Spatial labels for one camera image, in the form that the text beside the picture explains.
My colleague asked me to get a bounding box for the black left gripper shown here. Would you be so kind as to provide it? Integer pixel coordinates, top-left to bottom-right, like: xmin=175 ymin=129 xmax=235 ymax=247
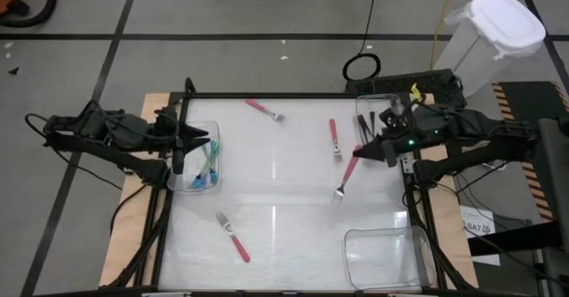
xmin=153 ymin=104 xmax=212 ymax=176

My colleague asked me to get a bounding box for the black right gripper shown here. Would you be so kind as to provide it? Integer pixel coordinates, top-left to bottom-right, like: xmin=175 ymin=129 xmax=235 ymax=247
xmin=352 ymin=126 xmax=421 ymax=168

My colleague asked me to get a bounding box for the pink-handled silver fork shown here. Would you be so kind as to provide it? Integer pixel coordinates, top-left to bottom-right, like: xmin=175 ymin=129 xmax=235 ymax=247
xmin=244 ymin=98 xmax=287 ymax=123
xmin=214 ymin=210 xmax=252 ymax=264
xmin=331 ymin=144 xmax=364 ymax=208
xmin=328 ymin=117 xmax=344 ymax=164

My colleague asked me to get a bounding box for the clear plastic bin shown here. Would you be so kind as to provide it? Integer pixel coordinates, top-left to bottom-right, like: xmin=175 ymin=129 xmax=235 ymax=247
xmin=353 ymin=92 xmax=413 ymax=165
xmin=341 ymin=225 xmax=439 ymax=292
xmin=166 ymin=118 xmax=222 ymax=195

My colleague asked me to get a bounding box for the black computer case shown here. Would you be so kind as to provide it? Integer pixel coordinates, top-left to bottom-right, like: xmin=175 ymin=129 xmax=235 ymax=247
xmin=344 ymin=68 xmax=469 ymax=111

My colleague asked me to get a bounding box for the wooden table board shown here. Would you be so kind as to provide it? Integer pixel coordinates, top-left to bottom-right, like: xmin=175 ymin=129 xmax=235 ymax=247
xmin=98 ymin=92 xmax=480 ymax=289

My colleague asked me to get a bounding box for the white paper label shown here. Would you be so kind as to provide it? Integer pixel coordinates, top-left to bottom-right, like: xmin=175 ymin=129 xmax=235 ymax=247
xmin=460 ymin=205 xmax=501 ymax=267

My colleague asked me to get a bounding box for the black yellow striped mat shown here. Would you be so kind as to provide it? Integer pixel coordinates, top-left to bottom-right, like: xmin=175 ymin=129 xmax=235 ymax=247
xmin=492 ymin=80 xmax=569 ymax=223

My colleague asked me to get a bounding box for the black flat bar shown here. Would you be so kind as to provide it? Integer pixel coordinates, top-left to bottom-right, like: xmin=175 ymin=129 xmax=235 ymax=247
xmin=466 ymin=223 xmax=565 ymax=258

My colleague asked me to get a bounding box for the white lidded trash can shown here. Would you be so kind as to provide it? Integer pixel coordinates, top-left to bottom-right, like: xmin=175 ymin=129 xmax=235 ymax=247
xmin=433 ymin=0 xmax=547 ymax=98

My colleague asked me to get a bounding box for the grey equipment housing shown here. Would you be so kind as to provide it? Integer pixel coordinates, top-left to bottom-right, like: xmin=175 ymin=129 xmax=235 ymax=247
xmin=536 ymin=116 xmax=569 ymax=297

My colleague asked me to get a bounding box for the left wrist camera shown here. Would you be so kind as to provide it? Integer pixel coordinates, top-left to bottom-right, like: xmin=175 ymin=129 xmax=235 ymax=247
xmin=106 ymin=112 xmax=148 ymax=150

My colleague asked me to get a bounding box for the black cable with coil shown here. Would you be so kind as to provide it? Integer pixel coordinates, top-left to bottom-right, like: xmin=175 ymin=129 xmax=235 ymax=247
xmin=341 ymin=0 xmax=382 ymax=83

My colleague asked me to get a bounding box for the black table frame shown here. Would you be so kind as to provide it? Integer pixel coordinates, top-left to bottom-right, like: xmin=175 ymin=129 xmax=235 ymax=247
xmin=106 ymin=76 xmax=479 ymax=297

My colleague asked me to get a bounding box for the yellow cable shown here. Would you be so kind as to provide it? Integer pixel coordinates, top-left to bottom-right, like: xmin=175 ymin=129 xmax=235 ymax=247
xmin=429 ymin=0 xmax=460 ymax=71

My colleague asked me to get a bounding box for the black vacuum hose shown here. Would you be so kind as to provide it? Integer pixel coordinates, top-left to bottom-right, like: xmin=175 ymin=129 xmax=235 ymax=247
xmin=0 ymin=0 xmax=58 ymax=28

